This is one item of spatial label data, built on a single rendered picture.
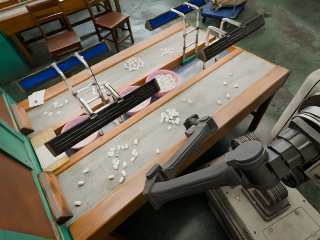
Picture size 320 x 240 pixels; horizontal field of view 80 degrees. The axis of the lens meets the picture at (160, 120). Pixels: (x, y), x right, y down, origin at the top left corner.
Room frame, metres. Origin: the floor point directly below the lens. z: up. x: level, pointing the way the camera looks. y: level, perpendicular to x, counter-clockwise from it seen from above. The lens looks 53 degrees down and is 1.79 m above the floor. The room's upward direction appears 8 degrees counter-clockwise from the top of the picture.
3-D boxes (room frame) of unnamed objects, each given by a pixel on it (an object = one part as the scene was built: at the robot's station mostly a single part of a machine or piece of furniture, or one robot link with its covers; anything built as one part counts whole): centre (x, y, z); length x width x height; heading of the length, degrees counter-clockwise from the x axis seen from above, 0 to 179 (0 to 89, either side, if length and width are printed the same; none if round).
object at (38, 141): (0.68, 0.73, 0.77); 0.33 x 0.15 x 0.01; 32
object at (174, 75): (1.17, -0.06, 0.72); 0.27 x 0.27 x 0.10
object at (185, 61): (1.57, -0.32, 0.90); 0.20 x 0.19 x 0.45; 122
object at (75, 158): (0.97, -0.05, 0.71); 1.81 x 0.05 x 0.11; 122
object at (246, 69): (0.82, -0.15, 0.73); 1.81 x 0.30 x 0.02; 122
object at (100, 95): (1.05, 0.50, 0.90); 0.20 x 0.19 x 0.45; 122
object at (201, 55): (1.16, -0.57, 1.08); 0.62 x 0.08 x 0.07; 122
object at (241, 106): (0.65, -0.26, 0.67); 1.81 x 0.12 x 0.19; 122
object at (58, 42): (2.69, 1.21, 0.45); 0.44 x 0.43 x 0.91; 114
